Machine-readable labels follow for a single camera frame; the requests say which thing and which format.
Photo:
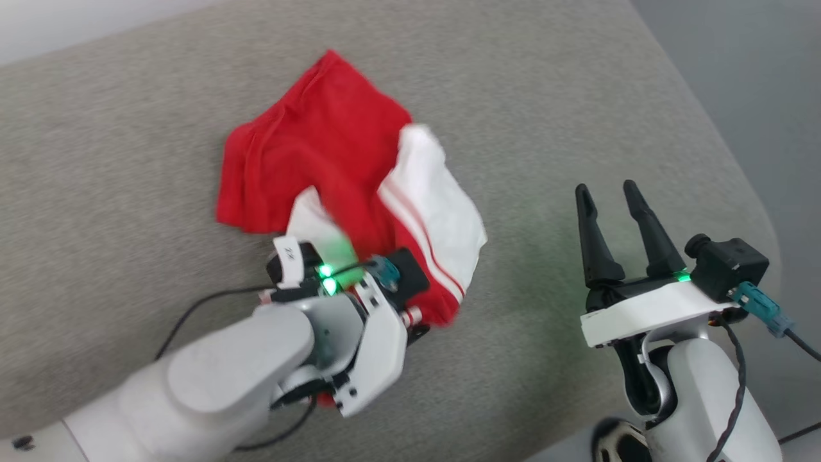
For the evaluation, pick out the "grey fabric sofa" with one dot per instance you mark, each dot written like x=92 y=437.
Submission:
x=128 y=128

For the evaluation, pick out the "red and white jersey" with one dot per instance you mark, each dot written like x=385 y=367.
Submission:
x=321 y=141

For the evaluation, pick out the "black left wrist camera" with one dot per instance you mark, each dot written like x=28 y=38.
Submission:
x=410 y=276

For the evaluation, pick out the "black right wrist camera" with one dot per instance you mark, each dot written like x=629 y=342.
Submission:
x=728 y=263

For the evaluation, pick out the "teal right camera connector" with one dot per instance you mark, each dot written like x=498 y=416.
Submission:
x=760 y=308

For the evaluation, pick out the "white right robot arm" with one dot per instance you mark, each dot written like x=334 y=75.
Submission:
x=699 y=398

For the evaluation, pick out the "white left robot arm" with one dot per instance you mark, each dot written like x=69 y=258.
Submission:
x=211 y=378

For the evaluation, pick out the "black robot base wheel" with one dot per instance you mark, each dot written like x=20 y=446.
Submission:
x=619 y=443

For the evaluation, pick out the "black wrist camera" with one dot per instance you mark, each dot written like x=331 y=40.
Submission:
x=410 y=276
x=728 y=263

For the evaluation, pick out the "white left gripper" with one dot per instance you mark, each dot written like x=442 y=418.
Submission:
x=381 y=340

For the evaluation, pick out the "teal left camera connector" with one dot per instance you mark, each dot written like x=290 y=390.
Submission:
x=385 y=271

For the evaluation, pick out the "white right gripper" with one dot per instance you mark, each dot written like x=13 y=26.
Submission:
x=654 y=308

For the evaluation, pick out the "teal camera connector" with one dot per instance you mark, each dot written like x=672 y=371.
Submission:
x=385 y=271
x=760 y=308

